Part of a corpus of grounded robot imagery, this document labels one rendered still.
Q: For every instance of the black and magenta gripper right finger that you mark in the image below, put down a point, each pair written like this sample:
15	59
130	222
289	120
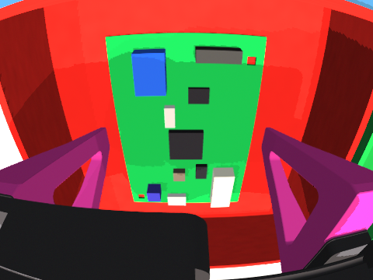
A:
345	204

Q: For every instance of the green open-top bin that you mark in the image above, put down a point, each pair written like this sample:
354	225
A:
364	154

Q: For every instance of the red bin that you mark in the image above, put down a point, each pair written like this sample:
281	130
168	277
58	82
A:
316	87

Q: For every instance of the green circuit board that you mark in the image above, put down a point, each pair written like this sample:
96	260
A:
186	107

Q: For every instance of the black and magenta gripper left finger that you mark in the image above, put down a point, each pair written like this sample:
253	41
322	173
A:
35	178

